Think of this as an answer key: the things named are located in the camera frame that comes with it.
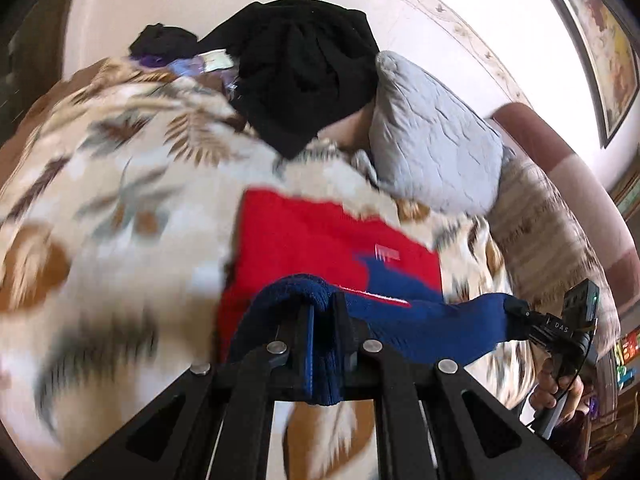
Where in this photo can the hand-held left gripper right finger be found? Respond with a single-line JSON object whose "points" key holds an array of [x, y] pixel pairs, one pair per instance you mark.
{"points": [[345, 340]]}

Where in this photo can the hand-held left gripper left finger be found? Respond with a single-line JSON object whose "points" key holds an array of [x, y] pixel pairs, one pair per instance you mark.
{"points": [[309, 355]]}

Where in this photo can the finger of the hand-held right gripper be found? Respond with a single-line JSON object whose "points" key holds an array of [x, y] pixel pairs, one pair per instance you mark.
{"points": [[520, 310]]}

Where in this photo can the red and blue knit sweater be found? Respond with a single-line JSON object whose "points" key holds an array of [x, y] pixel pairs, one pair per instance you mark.
{"points": [[300, 240]]}

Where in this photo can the person's right hand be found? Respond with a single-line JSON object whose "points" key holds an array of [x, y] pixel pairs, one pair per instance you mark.
{"points": [[550, 387]]}

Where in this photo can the shelf with colourful things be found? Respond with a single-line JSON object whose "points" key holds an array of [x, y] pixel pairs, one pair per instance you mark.
{"points": [[627, 355]]}

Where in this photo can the striped beige sofa cover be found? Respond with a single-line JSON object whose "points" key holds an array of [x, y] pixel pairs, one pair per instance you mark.
{"points": [[545, 240]]}

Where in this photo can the brown and pink sofa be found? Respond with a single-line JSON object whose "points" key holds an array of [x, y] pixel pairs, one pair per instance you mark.
{"points": [[560, 145]]}

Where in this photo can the grey quilted pillow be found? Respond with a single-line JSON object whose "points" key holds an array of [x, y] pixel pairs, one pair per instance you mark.
{"points": [[435, 130]]}

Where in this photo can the leaf print blanket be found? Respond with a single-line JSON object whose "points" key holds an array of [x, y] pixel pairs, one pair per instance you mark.
{"points": [[125, 185]]}

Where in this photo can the framed painting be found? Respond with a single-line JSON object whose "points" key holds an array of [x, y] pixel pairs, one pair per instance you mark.
{"points": [[605, 45]]}

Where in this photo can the large black garment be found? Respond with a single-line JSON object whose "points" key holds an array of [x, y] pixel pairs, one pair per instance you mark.
{"points": [[300, 70]]}

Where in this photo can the clear plastic packet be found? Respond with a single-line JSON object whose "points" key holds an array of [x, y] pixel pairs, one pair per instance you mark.
{"points": [[216, 61]]}

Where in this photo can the purple cloth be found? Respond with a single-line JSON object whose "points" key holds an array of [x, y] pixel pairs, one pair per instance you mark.
{"points": [[152, 61]]}

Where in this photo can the small black garment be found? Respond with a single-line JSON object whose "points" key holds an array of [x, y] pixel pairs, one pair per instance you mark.
{"points": [[160, 40]]}

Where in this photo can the dark wooden glass door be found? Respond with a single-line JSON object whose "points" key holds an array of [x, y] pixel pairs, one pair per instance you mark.
{"points": [[30, 60]]}

